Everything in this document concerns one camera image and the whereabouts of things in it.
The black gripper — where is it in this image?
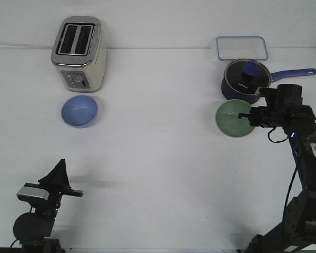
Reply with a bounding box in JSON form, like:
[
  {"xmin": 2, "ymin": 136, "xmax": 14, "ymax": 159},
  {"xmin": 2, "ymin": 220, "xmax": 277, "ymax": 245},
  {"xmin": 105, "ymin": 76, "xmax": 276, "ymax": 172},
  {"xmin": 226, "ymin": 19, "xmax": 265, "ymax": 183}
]
[
  {"xmin": 24, "ymin": 159, "xmax": 83, "ymax": 219},
  {"xmin": 238, "ymin": 106, "xmax": 284, "ymax": 128}
]

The green bowl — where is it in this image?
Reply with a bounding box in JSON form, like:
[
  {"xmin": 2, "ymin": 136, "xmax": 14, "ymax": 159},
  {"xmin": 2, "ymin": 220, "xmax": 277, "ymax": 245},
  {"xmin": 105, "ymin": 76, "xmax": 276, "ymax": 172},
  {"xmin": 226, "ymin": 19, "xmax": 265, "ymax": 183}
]
[{"xmin": 215, "ymin": 99, "xmax": 255, "ymax": 138}]

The blue bowl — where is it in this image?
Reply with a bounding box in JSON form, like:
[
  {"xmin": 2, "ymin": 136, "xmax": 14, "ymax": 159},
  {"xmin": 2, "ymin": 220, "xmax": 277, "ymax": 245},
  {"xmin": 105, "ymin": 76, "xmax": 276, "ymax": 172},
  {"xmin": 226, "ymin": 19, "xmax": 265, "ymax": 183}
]
[{"xmin": 61, "ymin": 95, "xmax": 98, "ymax": 128}]

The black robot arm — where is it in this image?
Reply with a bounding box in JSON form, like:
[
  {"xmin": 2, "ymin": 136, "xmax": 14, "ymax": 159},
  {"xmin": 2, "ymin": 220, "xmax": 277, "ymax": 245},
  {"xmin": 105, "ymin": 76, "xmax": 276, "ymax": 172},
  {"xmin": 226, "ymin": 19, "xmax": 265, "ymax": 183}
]
[
  {"xmin": 239, "ymin": 84, "xmax": 316, "ymax": 252},
  {"xmin": 13, "ymin": 159, "xmax": 83, "ymax": 252}
]

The dark blue saucepan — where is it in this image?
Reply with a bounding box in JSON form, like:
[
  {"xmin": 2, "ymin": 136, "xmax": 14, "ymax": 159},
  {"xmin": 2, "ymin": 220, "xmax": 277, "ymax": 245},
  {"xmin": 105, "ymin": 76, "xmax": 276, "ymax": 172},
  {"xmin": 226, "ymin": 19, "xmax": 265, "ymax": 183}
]
[{"xmin": 221, "ymin": 67, "xmax": 316, "ymax": 104}]

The glass pot lid blue knob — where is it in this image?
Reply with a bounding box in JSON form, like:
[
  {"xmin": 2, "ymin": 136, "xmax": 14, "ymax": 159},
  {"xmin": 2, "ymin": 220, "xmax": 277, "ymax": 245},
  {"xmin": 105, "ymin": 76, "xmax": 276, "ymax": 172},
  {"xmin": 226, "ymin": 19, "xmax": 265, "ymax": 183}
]
[{"xmin": 224, "ymin": 59, "xmax": 271, "ymax": 95}]

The silver two-slot toaster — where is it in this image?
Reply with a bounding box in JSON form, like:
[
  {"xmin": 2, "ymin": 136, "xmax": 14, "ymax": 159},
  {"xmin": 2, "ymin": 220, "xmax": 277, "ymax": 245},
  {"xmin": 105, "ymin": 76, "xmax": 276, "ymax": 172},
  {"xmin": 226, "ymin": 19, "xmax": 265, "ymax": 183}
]
[{"xmin": 51, "ymin": 16, "xmax": 108, "ymax": 92}]

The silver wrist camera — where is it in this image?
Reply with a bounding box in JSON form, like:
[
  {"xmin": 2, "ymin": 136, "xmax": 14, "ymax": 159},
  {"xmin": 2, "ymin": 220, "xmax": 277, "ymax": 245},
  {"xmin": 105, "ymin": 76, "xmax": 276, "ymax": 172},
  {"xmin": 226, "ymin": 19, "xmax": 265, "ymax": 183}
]
[
  {"xmin": 16, "ymin": 186, "xmax": 50, "ymax": 202},
  {"xmin": 255, "ymin": 87, "xmax": 277, "ymax": 99}
]

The white toaster power cord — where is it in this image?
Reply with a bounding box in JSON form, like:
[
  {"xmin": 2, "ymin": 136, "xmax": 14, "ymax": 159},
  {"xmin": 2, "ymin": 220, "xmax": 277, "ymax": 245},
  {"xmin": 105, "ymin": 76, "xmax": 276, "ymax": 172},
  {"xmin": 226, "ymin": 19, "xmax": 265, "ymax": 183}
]
[{"xmin": 0, "ymin": 40, "xmax": 54, "ymax": 50}]

